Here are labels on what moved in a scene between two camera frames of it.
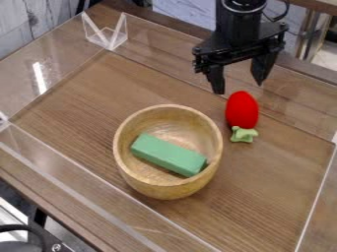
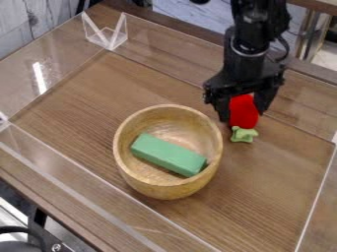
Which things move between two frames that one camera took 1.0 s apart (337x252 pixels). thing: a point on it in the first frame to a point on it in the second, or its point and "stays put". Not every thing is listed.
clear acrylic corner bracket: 108,37 stays put
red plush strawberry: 242,114 stays put
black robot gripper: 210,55 to 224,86
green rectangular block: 168,155 stays put
